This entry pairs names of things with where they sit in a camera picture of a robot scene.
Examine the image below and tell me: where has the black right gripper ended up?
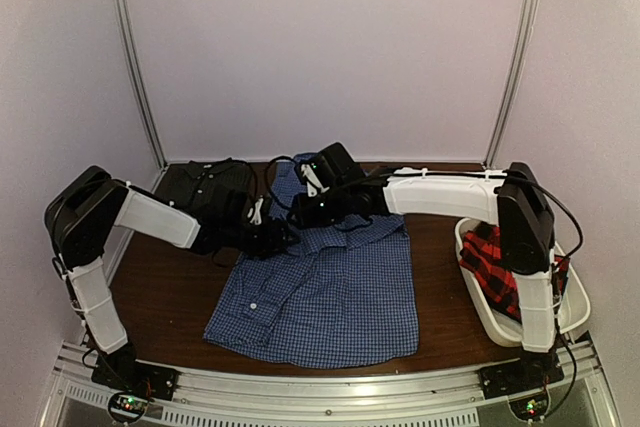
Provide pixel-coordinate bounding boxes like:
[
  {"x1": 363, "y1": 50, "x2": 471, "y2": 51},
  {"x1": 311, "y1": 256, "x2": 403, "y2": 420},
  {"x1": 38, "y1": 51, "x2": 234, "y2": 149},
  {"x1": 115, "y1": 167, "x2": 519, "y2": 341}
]
[{"x1": 288, "y1": 184, "x2": 353, "y2": 228}]

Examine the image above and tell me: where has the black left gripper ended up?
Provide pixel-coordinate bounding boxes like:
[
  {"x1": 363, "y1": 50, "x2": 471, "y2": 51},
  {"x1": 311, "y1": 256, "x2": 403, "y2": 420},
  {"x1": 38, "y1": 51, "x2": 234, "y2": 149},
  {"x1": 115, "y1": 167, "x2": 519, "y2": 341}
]
[{"x1": 222, "y1": 216, "x2": 300, "y2": 262}]

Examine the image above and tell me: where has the blue plaid long sleeve shirt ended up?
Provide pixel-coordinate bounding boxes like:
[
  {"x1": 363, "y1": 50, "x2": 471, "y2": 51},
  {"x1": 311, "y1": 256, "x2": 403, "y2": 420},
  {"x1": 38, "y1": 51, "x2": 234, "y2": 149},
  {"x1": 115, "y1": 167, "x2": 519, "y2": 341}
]
[{"x1": 203, "y1": 151, "x2": 420, "y2": 371}]

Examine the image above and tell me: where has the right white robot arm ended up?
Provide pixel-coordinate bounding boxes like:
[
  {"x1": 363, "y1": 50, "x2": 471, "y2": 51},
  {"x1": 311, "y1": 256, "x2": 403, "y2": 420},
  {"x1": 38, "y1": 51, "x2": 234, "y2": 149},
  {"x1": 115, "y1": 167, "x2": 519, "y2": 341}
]
[{"x1": 288, "y1": 142, "x2": 557, "y2": 389}]

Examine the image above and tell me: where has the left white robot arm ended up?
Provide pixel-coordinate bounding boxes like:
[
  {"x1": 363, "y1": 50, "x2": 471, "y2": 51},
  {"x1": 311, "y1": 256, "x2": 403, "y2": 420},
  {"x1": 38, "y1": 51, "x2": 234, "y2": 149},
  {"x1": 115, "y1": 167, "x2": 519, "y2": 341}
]
[{"x1": 44, "y1": 162, "x2": 299, "y2": 391}]

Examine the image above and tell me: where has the dark folded shirt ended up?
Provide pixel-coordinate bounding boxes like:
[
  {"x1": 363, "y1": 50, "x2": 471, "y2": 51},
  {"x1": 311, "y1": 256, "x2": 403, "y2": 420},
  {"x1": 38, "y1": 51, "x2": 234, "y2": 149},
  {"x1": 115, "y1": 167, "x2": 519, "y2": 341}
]
[{"x1": 155, "y1": 158, "x2": 255, "y2": 224}]

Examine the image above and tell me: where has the red black plaid shirt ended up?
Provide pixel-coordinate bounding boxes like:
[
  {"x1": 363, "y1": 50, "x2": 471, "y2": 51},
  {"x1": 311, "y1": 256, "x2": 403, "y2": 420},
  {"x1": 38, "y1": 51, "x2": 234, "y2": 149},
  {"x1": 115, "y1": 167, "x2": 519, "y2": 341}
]
[{"x1": 458, "y1": 224, "x2": 571, "y2": 321}]

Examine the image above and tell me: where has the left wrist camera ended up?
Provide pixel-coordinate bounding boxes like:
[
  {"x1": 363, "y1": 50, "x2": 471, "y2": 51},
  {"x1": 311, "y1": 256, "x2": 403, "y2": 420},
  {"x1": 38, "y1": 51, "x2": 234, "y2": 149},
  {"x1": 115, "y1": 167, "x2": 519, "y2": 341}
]
[{"x1": 246, "y1": 196, "x2": 272, "y2": 226}]

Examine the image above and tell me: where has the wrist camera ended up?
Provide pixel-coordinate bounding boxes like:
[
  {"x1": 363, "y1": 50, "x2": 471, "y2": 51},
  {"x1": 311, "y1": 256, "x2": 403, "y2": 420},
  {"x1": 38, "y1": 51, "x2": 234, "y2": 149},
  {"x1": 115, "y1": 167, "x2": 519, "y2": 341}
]
[
  {"x1": 246, "y1": 196, "x2": 272, "y2": 226},
  {"x1": 296, "y1": 162, "x2": 329, "y2": 198}
]

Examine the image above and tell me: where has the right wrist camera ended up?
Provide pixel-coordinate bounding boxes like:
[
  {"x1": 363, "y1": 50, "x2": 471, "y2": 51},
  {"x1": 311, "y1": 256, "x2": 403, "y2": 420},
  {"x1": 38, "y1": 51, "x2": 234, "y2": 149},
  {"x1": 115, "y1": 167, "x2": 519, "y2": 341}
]
[{"x1": 296, "y1": 162, "x2": 329, "y2": 198}]

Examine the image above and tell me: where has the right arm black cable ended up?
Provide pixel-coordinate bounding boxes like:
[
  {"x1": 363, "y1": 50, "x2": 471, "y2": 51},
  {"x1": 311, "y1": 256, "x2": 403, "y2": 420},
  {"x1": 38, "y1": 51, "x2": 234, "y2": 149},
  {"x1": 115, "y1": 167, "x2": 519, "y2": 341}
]
[{"x1": 264, "y1": 155, "x2": 586, "y2": 418}]

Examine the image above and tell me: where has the front aluminium rail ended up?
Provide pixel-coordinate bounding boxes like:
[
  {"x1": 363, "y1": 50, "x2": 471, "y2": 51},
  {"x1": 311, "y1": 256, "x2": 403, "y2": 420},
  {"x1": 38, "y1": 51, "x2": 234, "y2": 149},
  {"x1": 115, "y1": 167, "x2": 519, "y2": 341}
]
[{"x1": 42, "y1": 341, "x2": 621, "y2": 427}]

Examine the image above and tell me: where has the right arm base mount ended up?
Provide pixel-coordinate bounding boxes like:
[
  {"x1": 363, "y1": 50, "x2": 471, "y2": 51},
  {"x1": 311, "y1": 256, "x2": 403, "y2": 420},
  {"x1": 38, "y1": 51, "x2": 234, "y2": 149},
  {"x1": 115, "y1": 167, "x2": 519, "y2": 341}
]
[{"x1": 478, "y1": 353, "x2": 564, "y2": 422}]

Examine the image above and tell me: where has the right aluminium frame post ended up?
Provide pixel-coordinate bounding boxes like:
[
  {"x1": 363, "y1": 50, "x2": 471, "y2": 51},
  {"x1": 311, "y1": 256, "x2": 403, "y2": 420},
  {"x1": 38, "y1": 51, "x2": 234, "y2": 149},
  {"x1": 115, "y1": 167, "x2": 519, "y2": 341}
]
[{"x1": 483, "y1": 0, "x2": 540, "y2": 167}]

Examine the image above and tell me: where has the aluminium frame post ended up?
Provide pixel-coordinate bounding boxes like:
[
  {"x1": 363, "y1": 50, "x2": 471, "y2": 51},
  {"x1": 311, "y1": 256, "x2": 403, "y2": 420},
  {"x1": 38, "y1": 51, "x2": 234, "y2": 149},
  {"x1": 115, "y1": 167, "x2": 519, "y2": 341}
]
[
  {"x1": 483, "y1": 0, "x2": 540, "y2": 167},
  {"x1": 114, "y1": 0, "x2": 168, "y2": 170}
]

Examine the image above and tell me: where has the left aluminium frame post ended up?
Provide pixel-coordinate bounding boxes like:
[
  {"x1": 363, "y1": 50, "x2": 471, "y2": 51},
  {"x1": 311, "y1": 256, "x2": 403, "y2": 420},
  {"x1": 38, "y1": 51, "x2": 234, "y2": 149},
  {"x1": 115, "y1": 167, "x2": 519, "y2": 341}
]
[{"x1": 114, "y1": 0, "x2": 168, "y2": 170}]

